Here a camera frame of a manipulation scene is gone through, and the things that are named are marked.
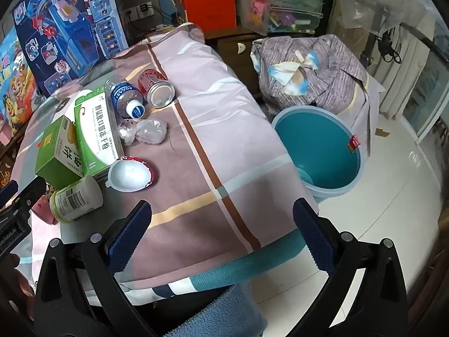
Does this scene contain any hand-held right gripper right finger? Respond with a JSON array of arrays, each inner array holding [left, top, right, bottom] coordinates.
[[291, 197, 409, 337]]

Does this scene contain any small green box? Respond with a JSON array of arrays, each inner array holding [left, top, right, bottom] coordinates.
[[35, 115, 85, 186]]

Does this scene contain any orange box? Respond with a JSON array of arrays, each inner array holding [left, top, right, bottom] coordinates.
[[173, 0, 237, 32]]

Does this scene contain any blue fleece cloth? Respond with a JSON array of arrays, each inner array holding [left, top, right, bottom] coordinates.
[[186, 283, 267, 337]]

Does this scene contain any pink toy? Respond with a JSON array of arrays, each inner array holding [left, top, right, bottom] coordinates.
[[0, 124, 27, 145]]

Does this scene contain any person's left hand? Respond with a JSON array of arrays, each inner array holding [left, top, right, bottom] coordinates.
[[0, 253, 36, 299]]

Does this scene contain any large crumpled clear plastic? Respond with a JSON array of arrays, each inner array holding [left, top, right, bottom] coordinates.
[[135, 119, 167, 145]]

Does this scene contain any black cable bundle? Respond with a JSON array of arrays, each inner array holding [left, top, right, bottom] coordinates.
[[379, 31, 402, 64]]

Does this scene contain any small crumpled clear plastic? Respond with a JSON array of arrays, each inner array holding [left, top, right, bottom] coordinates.
[[118, 119, 137, 145]]

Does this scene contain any wall socket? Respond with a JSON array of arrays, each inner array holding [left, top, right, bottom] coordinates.
[[124, 2, 155, 22]]

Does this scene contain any white pill bottle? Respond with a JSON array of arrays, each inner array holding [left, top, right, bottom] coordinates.
[[49, 176, 104, 222]]

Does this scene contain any glass door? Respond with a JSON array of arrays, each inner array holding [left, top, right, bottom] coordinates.
[[403, 17, 449, 144]]

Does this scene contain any pink object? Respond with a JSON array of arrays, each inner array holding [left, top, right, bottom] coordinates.
[[31, 191, 58, 225]]

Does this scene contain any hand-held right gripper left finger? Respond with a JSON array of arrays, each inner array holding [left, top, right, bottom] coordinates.
[[33, 200, 158, 337]]

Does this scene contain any cartoon printed box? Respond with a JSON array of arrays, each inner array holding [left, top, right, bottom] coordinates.
[[0, 28, 40, 137]]

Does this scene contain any green and white medicine box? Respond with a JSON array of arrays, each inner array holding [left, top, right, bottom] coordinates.
[[74, 86, 123, 179]]

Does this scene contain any blue toy box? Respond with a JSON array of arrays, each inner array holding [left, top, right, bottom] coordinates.
[[10, 0, 130, 96]]

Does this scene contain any grey striped shirt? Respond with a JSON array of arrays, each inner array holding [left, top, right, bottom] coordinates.
[[258, 34, 369, 111]]

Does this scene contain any teal woven cloth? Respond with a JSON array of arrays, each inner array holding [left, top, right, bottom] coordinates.
[[189, 232, 309, 293]]

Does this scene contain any white cup with red rim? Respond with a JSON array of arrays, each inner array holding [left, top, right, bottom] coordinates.
[[105, 156, 155, 193]]

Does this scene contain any blue bucket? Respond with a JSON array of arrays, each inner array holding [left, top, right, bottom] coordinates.
[[271, 104, 363, 204]]

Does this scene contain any red soda can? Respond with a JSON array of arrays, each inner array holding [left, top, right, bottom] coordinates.
[[138, 69, 176, 109]]

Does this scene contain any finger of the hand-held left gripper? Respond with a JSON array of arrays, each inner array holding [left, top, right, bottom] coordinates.
[[0, 176, 48, 215]]

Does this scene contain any wooden cabinet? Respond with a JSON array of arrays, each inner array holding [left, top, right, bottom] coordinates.
[[203, 28, 267, 95]]

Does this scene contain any black stand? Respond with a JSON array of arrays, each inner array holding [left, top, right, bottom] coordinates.
[[363, 5, 386, 68]]

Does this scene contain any grey patterned clothes pile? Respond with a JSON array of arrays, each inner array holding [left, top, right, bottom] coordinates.
[[251, 35, 386, 158]]

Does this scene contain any clear bottle with blue label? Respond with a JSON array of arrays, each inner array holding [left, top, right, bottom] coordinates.
[[105, 75, 146, 119]]

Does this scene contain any clear bag of toys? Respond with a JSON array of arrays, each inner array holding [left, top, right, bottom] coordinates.
[[235, 0, 328, 37]]

